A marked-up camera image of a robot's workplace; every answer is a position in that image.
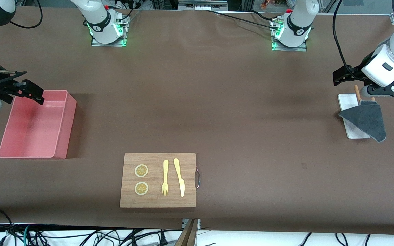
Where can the dark grey cloth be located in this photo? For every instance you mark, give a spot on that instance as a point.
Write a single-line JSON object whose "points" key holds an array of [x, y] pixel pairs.
{"points": [[368, 119]]}

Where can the wooden cutting board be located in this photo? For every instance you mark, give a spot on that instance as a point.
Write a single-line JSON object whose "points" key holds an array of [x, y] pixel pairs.
{"points": [[156, 201]]}

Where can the yellow plastic knife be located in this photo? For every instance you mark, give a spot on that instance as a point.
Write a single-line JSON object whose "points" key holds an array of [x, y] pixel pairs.
{"points": [[180, 181]]}

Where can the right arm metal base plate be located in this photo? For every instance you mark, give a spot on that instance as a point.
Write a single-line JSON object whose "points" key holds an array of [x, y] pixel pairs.
{"points": [[109, 42]]}

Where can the brown table cover sheet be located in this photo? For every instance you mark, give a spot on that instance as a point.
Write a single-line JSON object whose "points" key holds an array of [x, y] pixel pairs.
{"points": [[217, 102]]}

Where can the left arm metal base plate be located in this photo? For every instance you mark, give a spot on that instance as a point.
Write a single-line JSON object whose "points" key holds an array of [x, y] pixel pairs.
{"points": [[287, 49]]}

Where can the metal table edge bracket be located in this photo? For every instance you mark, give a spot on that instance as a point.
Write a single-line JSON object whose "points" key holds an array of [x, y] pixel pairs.
{"points": [[198, 222]]}

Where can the wooden plank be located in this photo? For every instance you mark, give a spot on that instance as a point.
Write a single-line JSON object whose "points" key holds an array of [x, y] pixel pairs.
{"points": [[186, 235]]}

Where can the white rectangular tray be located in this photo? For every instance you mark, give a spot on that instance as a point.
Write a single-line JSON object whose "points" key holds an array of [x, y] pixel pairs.
{"points": [[346, 102]]}

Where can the lemon slice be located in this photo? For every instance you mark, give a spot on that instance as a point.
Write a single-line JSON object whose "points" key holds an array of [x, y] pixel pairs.
{"points": [[141, 171], [141, 188]]}

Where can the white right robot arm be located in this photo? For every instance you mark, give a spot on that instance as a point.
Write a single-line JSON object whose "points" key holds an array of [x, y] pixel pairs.
{"points": [[97, 13]]}

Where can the pink plastic bin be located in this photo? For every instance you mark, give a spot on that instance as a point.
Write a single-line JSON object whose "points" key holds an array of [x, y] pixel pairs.
{"points": [[33, 130]]}

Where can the black power plug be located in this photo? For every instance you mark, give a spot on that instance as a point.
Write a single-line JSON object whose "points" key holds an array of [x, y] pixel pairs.
{"points": [[163, 239]]}

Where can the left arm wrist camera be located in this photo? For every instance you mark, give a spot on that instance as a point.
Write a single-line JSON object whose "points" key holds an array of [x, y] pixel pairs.
{"points": [[385, 91]]}

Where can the aluminium frame rail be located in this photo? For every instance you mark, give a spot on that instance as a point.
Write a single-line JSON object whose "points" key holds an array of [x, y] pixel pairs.
{"points": [[202, 4]]}

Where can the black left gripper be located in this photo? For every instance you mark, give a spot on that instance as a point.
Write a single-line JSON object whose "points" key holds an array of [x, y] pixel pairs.
{"points": [[350, 73]]}

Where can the yellow plastic fork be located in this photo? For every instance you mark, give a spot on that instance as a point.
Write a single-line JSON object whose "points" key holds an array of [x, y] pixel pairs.
{"points": [[165, 171]]}

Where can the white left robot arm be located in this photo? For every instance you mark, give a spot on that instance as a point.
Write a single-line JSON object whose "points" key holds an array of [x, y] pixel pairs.
{"points": [[299, 20]]}

